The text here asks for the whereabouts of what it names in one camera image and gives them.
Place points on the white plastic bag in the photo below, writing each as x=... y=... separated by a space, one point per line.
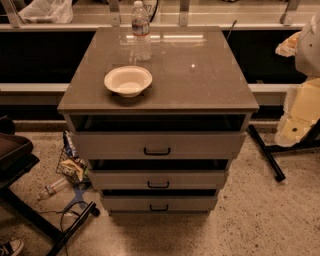
x=47 y=11

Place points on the clear plastic water bottle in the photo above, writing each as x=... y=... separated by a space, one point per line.
x=141 y=31

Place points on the black floor stand right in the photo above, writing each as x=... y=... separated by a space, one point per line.
x=311 y=141

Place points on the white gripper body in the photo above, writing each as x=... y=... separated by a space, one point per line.
x=309 y=53

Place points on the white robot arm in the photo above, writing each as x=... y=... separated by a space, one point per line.
x=305 y=47

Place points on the empty bottle on floor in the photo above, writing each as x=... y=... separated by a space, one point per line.
x=52 y=189

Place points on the black chair with base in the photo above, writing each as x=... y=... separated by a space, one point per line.
x=17 y=159

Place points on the black white sneaker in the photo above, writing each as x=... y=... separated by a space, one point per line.
x=11 y=248

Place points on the grey drawer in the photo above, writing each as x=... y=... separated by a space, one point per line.
x=158 y=145
x=157 y=179
x=158 y=204

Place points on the grey drawer cabinet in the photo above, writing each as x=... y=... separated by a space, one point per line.
x=197 y=86

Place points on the white paper bowl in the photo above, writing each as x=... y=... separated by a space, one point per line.
x=128 y=81

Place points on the wire basket with snack bags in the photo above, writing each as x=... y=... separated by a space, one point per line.
x=74 y=168

